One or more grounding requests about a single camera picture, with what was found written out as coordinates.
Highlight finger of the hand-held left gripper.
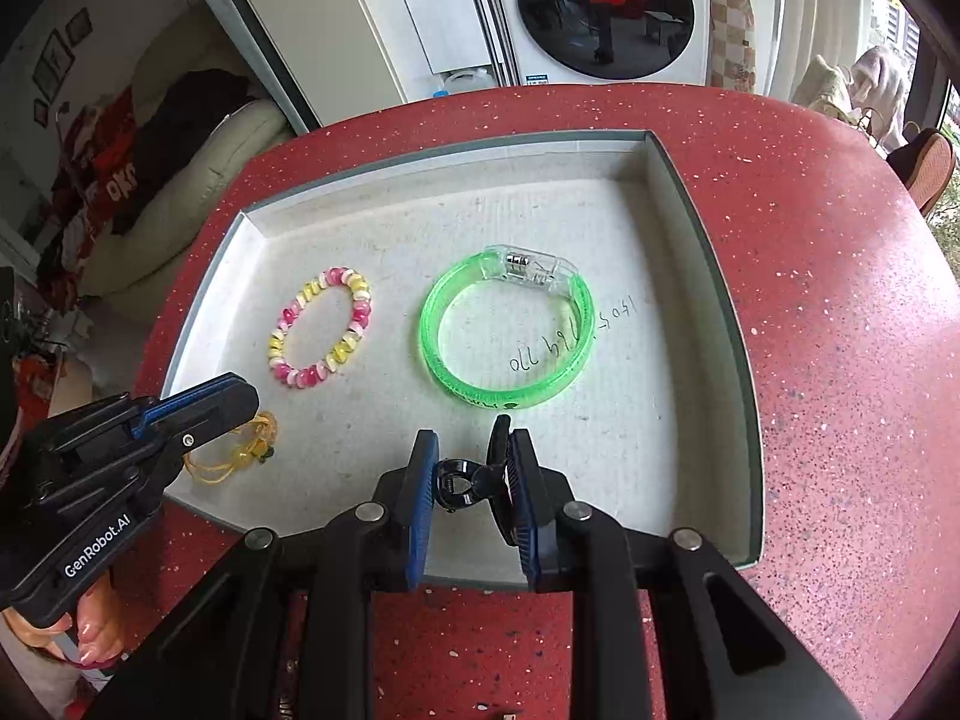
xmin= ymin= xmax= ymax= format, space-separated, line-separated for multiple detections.
xmin=139 ymin=373 xmax=245 ymax=421
xmin=146 ymin=382 xmax=261 ymax=467

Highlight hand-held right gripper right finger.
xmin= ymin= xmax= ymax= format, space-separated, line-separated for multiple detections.
xmin=486 ymin=416 xmax=863 ymax=720

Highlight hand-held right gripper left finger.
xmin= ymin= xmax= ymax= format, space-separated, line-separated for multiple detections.
xmin=82 ymin=429 xmax=443 ymax=720

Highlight yellow hair tie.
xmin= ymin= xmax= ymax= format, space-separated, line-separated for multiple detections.
xmin=184 ymin=412 xmax=284 ymax=482

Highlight small black hair claw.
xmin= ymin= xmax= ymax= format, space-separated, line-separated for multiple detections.
xmin=435 ymin=457 xmax=496 ymax=512

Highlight grey shallow tray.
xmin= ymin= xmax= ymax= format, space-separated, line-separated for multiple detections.
xmin=160 ymin=130 xmax=766 ymax=590

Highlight person's left hand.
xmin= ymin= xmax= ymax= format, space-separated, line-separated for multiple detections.
xmin=0 ymin=586 xmax=127 ymax=672

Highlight green translucent bangle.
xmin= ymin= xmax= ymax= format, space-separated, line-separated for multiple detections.
xmin=418 ymin=244 xmax=599 ymax=412

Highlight cream sofa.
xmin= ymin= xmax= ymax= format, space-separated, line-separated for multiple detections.
xmin=75 ymin=97 xmax=293 ymax=297

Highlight red printed cloth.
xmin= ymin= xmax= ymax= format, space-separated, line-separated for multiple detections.
xmin=52 ymin=86 xmax=143 ymax=271

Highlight dark clothing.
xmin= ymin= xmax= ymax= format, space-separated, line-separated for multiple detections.
xmin=112 ymin=69 xmax=252 ymax=233

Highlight white door panel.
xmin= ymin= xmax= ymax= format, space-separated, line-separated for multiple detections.
xmin=169 ymin=0 xmax=410 ymax=136

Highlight clear plastic jug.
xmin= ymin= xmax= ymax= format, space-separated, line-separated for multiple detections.
xmin=431 ymin=67 xmax=496 ymax=98

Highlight white cabinet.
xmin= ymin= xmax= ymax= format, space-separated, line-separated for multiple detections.
xmin=334 ymin=0 xmax=518 ymax=102

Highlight metal mop poles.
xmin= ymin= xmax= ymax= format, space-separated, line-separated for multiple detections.
xmin=463 ymin=0 xmax=520 ymax=87

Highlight white washing machine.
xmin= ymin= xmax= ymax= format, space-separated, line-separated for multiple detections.
xmin=480 ymin=0 xmax=712 ymax=86

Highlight brown wicker chair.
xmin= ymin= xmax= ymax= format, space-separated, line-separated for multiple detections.
xmin=885 ymin=127 xmax=957 ymax=218

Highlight checkered curtain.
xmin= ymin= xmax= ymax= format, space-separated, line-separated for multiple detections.
xmin=709 ymin=0 xmax=755 ymax=91

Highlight beige cloth pile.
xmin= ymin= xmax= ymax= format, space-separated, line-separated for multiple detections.
xmin=791 ymin=45 xmax=912 ymax=151

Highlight white curtain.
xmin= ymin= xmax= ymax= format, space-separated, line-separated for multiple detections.
xmin=750 ymin=0 xmax=863 ymax=102

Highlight pink yellow beaded bracelet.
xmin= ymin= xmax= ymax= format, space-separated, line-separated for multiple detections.
xmin=268 ymin=266 xmax=374 ymax=391

